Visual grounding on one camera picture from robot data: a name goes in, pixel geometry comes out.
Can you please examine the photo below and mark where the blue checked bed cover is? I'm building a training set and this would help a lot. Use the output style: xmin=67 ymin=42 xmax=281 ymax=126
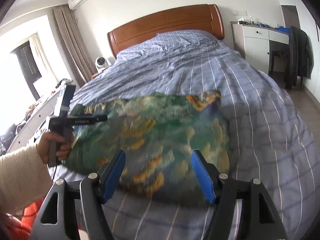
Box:
xmin=57 ymin=30 xmax=319 ymax=239

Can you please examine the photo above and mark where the white window cabinet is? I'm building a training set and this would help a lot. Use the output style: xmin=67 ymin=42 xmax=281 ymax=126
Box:
xmin=7 ymin=80 xmax=72 ymax=153

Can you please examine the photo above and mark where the wooden nightstand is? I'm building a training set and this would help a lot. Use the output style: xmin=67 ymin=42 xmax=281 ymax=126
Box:
xmin=91 ymin=73 xmax=100 ymax=80

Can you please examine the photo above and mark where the beige curtain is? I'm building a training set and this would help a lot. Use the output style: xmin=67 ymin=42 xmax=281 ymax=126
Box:
xmin=53 ymin=5 xmax=97 ymax=87

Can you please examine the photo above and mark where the dark jacket on chair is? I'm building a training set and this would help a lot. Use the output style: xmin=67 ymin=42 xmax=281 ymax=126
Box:
xmin=284 ymin=26 xmax=313 ymax=89

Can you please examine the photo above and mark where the green brocade jacket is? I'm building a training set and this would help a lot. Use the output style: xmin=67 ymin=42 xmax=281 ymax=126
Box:
xmin=64 ymin=90 xmax=229 ymax=206

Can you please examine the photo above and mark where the orange red clothing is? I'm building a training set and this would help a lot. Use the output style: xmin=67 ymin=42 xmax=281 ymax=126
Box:
xmin=1 ymin=197 xmax=44 ymax=239

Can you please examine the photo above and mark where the wooden headboard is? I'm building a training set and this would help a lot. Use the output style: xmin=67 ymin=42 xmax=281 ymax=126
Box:
xmin=107 ymin=4 xmax=225 ymax=57

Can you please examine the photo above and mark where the person's left hand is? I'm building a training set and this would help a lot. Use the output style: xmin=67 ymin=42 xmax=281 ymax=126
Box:
xmin=36 ymin=132 xmax=74 ymax=164

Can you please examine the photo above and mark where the cream sleeve left forearm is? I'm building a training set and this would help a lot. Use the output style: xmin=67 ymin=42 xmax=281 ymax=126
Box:
xmin=0 ymin=144 xmax=53 ymax=214

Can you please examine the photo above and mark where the white desk with drawers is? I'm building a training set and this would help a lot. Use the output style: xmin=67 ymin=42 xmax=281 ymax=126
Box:
xmin=231 ymin=22 xmax=289 ymax=74

